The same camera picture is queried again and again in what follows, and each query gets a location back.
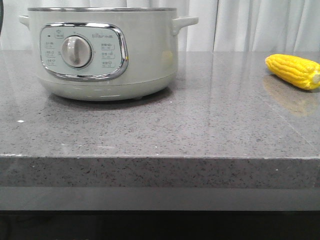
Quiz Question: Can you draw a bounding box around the yellow corn cob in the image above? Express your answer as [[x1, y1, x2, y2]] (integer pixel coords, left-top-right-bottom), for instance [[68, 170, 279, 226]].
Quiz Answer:
[[265, 54, 320, 91]]

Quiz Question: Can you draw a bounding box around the white curtain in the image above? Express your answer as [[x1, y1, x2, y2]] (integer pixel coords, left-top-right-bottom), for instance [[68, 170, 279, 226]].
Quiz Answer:
[[0, 0, 320, 52]]

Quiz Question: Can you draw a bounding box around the pale green electric cooking pot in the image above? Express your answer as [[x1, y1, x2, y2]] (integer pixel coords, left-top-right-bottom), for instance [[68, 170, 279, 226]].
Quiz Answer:
[[19, 7, 199, 101]]

